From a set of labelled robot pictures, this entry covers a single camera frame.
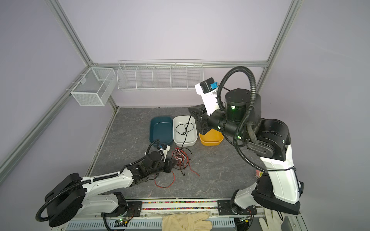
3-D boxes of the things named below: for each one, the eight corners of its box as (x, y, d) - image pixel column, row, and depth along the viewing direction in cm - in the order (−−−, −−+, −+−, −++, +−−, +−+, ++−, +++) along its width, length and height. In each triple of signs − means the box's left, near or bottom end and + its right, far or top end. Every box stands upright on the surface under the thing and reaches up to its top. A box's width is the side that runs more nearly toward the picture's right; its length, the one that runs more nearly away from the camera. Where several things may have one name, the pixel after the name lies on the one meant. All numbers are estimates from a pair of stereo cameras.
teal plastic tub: (147, 146, 100) (145, 142, 95) (152, 121, 114) (151, 116, 109) (172, 146, 100) (171, 142, 95) (174, 121, 114) (174, 116, 109)
